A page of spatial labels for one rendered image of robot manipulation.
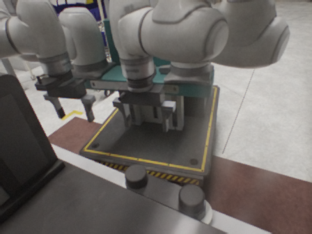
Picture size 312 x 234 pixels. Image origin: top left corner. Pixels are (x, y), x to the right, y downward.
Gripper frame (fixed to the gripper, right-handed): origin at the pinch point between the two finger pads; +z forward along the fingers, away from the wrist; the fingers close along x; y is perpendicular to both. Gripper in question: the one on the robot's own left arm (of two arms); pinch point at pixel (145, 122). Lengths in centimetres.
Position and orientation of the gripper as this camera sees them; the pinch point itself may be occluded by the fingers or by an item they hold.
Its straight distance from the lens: 68.0
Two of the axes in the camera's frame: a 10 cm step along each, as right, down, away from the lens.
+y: -3.0, 5.6, -7.7
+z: 0.9, 8.2, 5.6
